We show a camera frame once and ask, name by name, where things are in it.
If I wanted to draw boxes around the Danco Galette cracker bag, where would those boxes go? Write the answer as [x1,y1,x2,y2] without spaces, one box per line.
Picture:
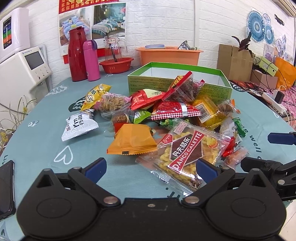
[136,118,231,193]

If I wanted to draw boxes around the red fu wall banner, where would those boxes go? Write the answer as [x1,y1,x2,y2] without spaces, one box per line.
[59,0,119,14]

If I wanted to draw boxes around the green pea snack packet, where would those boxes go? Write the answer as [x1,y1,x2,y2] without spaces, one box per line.
[133,109,151,124]

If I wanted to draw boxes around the white snack packet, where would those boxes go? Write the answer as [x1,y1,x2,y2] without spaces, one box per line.
[61,109,99,142]

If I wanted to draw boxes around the white power strip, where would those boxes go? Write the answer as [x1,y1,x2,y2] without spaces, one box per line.
[262,92,287,114]

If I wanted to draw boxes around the red plastic basket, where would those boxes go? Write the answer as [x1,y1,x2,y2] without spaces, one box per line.
[99,57,134,74]

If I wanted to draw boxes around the white water purifier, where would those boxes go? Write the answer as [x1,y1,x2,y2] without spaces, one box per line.
[0,8,31,62]

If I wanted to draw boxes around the yellow snack packet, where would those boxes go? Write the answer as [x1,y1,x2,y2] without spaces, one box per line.
[81,84,112,111]

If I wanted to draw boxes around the orange snack packet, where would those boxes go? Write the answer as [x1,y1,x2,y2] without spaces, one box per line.
[106,123,157,155]

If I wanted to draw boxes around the black smartphone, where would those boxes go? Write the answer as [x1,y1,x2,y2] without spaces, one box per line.
[0,160,16,221]

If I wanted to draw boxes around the blue decorative wall plates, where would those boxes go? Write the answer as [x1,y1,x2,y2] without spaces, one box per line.
[246,11,287,53]

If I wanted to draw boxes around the small brown cardboard box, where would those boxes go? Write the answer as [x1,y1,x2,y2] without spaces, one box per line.
[250,70,278,89]

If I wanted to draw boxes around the yellow cellophane snack bag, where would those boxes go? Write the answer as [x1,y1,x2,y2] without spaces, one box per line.
[192,94,227,130]

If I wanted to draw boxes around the green candy packet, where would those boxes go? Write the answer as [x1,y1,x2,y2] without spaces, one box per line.
[232,117,246,138]

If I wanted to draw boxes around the clear red-edged jujube bag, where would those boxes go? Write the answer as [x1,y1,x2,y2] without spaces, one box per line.
[162,71,205,103]

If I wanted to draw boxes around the orange-edged clear nut bag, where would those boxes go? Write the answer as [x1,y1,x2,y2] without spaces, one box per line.
[217,99,241,118]

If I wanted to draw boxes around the pink peanut snack bag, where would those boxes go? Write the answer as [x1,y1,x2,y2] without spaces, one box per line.
[93,92,132,117]

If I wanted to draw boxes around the red thermos jug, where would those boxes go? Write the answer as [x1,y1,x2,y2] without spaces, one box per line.
[68,27,87,82]

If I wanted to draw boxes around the steel bowl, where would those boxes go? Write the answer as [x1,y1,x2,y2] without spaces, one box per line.
[178,40,195,50]

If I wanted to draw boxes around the dark purple plant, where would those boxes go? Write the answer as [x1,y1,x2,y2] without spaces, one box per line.
[232,31,253,58]

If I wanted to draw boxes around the red snack packet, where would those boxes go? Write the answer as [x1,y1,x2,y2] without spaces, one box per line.
[130,89,166,110]

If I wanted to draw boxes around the bedding poster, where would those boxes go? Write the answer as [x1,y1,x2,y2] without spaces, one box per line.
[58,1,127,56]

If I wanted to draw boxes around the pink thermos bottle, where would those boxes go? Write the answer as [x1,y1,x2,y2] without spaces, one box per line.
[83,40,100,81]

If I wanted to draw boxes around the green cardboard box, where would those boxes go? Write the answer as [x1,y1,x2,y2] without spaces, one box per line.
[127,61,233,106]

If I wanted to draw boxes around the brown cake clear packet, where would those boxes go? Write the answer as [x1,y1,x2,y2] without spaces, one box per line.
[111,110,131,134]

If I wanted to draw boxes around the blue lidded tin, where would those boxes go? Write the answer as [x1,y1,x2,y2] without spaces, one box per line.
[144,44,165,49]

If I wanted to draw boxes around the glass pitcher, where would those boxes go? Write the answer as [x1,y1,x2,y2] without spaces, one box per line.
[104,34,128,62]

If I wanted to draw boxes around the large red checkered snack bag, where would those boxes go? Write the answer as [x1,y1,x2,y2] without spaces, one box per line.
[151,101,202,121]

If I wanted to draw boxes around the white machine with screen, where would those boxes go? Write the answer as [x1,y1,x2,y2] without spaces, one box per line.
[1,45,52,114]

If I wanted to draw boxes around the orange plastic basin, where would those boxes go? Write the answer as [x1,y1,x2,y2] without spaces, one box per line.
[136,46,203,66]

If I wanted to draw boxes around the green small box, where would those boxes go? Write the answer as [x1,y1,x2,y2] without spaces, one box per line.
[258,56,278,76]

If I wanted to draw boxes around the orange bag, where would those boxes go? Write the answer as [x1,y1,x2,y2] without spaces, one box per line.
[275,57,296,89]

